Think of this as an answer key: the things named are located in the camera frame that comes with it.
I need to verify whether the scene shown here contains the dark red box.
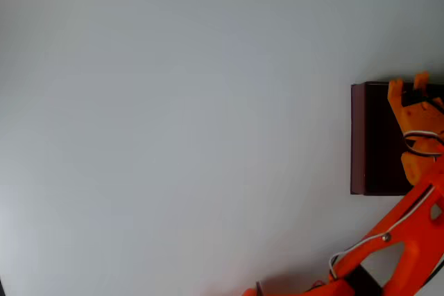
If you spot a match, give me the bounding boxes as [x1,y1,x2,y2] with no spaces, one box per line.
[350,80,444,196]

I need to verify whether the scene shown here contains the white black wrist cable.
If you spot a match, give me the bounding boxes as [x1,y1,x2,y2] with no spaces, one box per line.
[402,130,444,159]

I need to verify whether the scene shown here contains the white forearm cable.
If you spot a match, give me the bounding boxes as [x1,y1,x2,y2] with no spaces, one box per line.
[328,186,435,280]

